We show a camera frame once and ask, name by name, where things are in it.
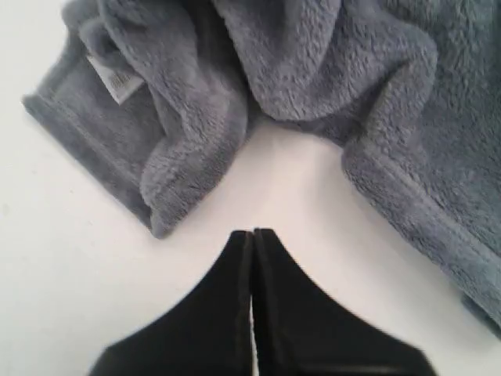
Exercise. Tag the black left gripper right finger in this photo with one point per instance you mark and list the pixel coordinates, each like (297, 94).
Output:
(300, 330)

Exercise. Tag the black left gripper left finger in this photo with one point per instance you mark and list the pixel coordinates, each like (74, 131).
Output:
(207, 333)

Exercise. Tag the grey fleece towel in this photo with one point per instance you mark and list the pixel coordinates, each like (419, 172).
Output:
(410, 90)

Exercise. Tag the white care label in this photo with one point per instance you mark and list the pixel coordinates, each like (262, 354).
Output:
(119, 85)

